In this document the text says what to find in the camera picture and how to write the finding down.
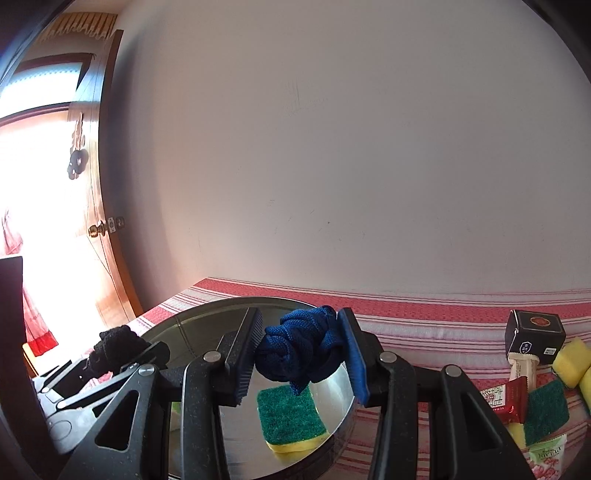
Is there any pink marshmallow packet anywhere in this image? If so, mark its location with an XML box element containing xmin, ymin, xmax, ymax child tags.
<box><xmin>528</xmin><ymin>434</ymin><xmax>567</xmax><ymax>480</ymax></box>

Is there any yellow sponge front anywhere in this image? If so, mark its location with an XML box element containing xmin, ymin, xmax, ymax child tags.
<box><xmin>578</xmin><ymin>368</ymin><xmax>591</xmax><ymax>411</ymax></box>

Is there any red striped tablecloth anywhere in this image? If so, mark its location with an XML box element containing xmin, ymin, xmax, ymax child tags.
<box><xmin>124</xmin><ymin>276</ymin><xmax>591</xmax><ymax>480</ymax></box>

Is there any beige snack packet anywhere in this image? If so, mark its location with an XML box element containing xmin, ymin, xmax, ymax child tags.
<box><xmin>507</xmin><ymin>352</ymin><xmax>540</xmax><ymax>392</ymax></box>

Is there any round metal tin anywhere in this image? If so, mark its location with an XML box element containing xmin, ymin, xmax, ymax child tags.
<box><xmin>138</xmin><ymin>296</ymin><xmax>360</xmax><ymax>480</ymax></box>

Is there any blue knotted cloth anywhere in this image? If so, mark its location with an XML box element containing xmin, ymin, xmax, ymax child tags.
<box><xmin>254</xmin><ymin>305</ymin><xmax>348</xmax><ymax>396</ymax></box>

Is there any black knotted cloth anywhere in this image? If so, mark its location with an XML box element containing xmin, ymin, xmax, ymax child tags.
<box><xmin>85</xmin><ymin>325</ymin><xmax>150</xmax><ymax>378</ymax></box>

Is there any brass door knob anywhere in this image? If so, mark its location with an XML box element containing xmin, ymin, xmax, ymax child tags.
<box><xmin>87</xmin><ymin>216</ymin><xmax>125</xmax><ymax>238</ymax></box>

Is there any green yellow sponge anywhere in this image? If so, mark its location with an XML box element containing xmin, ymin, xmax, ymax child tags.
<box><xmin>256</xmin><ymin>385</ymin><xmax>329</xmax><ymax>455</ymax></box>

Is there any wooden door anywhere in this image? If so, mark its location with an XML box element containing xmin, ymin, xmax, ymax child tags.
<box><xmin>0</xmin><ymin>27</ymin><xmax>144</xmax><ymax>324</ymax></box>

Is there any green scouring sponge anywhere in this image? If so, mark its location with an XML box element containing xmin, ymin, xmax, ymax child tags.
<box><xmin>507</xmin><ymin>379</ymin><xmax>570</xmax><ymax>450</ymax></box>

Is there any black gift box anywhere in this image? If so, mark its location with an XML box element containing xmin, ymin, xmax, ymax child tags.
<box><xmin>505</xmin><ymin>309</ymin><xmax>566</xmax><ymax>365</ymax></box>

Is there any red snack packet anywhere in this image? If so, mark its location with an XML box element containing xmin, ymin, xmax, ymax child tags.
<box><xmin>480</xmin><ymin>376</ymin><xmax>528</xmax><ymax>424</ymax></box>

